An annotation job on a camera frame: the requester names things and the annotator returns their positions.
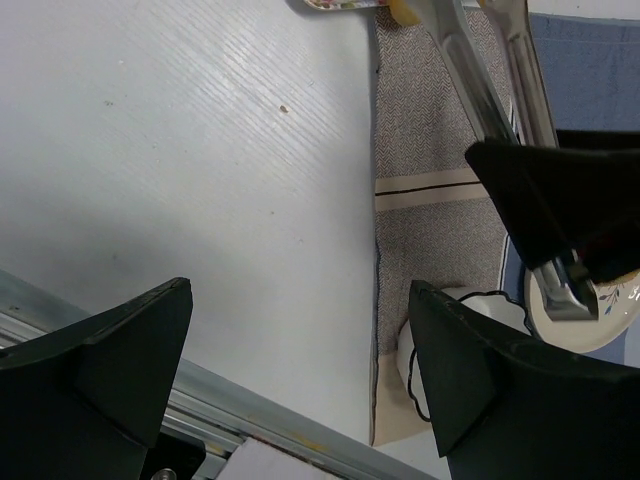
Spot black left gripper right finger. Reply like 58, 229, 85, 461
408, 279, 640, 480

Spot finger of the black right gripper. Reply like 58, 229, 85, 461
465, 141, 590, 270
557, 130, 639, 280

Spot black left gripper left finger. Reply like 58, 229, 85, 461
1, 277, 193, 479

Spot metal bread tongs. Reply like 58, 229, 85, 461
411, 1, 599, 321

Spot long twisted bread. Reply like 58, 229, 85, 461
388, 0, 421, 27

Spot white scalloped bowl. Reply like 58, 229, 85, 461
396, 281, 529, 424

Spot patchwork blue grey placemat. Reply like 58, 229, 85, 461
371, 8, 639, 447

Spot blue and cream plate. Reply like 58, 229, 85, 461
524, 271, 639, 354

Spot aluminium table front rail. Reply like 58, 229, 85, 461
1, 273, 429, 479

